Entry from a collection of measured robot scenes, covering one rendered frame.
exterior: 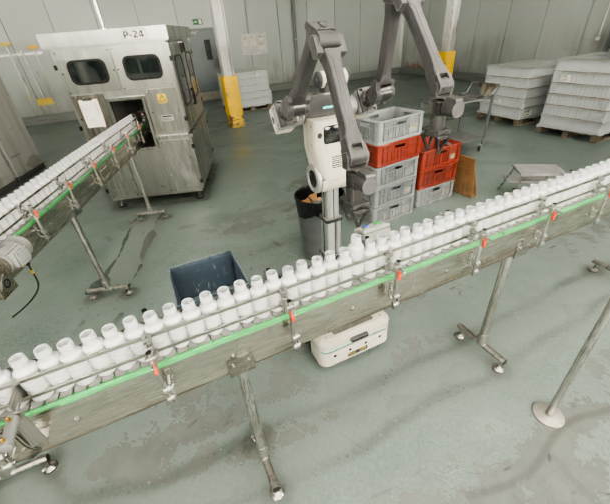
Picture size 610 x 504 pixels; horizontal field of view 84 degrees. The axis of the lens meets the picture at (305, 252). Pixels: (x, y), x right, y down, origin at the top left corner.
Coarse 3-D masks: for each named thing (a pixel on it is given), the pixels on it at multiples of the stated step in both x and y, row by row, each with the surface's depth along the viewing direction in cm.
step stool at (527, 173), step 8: (520, 168) 373; (528, 168) 372; (536, 168) 370; (544, 168) 369; (552, 168) 367; (560, 168) 366; (504, 176) 408; (512, 176) 406; (520, 176) 366; (528, 176) 403; (536, 176) 401; (544, 176) 399
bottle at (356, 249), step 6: (354, 234) 129; (354, 240) 126; (360, 240) 127; (348, 246) 130; (354, 246) 127; (360, 246) 128; (354, 252) 128; (360, 252) 128; (354, 258) 129; (360, 258) 129; (360, 264) 131; (354, 270) 132; (360, 270) 132
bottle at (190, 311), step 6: (186, 300) 109; (192, 300) 108; (186, 306) 106; (192, 306) 108; (186, 312) 108; (192, 312) 108; (198, 312) 109; (186, 318) 108; (192, 318) 108; (192, 324) 109; (198, 324) 110; (204, 324) 114; (192, 330) 111; (198, 330) 111; (204, 330) 114; (204, 336) 114; (198, 342) 114
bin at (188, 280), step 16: (208, 256) 168; (224, 256) 172; (176, 272) 164; (192, 272) 168; (208, 272) 172; (224, 272) 176; (240, 272) 160; (176, 288) 169; (192, 288) 173; (208, 288) 177; (176, 304) 139
